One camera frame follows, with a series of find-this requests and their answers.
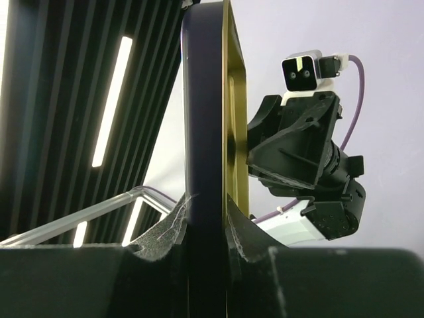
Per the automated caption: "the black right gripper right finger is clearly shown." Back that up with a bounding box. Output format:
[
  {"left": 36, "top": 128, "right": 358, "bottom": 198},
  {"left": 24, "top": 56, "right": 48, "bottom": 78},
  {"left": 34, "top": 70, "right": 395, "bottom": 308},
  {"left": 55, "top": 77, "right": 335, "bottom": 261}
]
[{"left": 225, "top": 199, "right": 423, "bottom": 317}]

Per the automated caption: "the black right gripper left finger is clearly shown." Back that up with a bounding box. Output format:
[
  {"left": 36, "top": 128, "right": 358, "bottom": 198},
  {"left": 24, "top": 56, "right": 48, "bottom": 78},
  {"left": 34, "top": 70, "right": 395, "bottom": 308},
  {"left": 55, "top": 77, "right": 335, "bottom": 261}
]
[{"left": 1, "top": 197, "right": 188, "bottom": 317}]

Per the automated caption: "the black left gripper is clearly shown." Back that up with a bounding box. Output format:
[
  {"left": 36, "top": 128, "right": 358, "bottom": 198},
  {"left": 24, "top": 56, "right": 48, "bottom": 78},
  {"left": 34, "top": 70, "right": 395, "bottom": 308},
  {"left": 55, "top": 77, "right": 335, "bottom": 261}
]
[{"left": 247, "top": 91, "right": 364, "bottom": 189}]

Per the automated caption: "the gold tin lid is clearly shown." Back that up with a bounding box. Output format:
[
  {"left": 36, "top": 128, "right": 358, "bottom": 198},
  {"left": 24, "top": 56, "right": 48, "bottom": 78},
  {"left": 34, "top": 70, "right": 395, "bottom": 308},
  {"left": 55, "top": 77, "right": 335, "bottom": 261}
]
[{"left": 181, "top": 1, "right": 249, "bottom": 317}]

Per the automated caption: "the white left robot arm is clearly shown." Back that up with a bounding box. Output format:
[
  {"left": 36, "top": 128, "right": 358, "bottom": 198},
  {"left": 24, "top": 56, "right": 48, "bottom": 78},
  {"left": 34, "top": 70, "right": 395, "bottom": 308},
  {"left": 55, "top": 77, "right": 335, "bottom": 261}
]
[{"left": 246, "top": 91, "right": 366, "bottom": 240}]

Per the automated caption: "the white ceiling light strip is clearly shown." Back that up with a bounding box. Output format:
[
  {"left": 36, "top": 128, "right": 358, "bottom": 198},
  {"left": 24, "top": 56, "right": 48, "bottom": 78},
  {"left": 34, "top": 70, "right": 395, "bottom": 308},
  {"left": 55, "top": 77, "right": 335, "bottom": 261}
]
[{"left": 91, "top": 36, "right": 133, "bottom": 168}]

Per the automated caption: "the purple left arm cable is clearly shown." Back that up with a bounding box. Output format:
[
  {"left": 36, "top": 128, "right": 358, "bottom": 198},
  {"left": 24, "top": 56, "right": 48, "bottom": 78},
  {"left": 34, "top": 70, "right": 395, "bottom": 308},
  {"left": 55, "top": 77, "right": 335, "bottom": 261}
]
[{"left": 253, "top": 55, "right": 365, "bottom": 223}]

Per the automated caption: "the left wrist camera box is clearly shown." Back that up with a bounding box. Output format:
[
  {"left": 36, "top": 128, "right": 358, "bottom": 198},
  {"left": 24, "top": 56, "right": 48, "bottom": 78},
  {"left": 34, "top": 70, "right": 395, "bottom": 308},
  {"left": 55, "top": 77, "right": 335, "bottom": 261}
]
[{"left": 281, "top": 49, "right": 348, "bottom": 106}]

